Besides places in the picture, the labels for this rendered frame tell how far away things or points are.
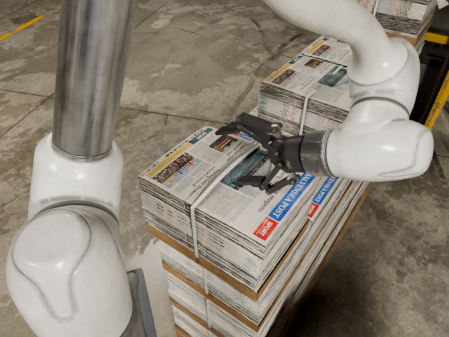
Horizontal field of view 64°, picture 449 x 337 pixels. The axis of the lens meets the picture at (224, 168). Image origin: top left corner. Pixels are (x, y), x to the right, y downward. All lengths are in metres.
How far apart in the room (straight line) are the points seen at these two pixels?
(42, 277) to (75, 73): 0.28
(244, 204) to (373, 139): 0.34
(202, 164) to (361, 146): 0.45
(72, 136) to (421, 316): 1.82
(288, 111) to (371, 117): 0.69
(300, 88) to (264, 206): 0.58
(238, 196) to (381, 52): 0.43
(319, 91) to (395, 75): 0.63
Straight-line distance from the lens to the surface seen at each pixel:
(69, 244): 0.54
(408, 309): 2.08
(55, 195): 0.67
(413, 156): 0.61
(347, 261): 2.13
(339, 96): 1.28
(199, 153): 0.97
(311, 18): 0.47
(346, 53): 1.58
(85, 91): 0.58
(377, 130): 0.63
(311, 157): 0.68
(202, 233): 0.88
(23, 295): 0.57
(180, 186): 0.88
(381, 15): 1.72
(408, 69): 0.70
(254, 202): 0.83
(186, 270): 1.16
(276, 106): 1.32
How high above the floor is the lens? 1.67
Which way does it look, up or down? 41 degrees down
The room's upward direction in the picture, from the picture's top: straight up
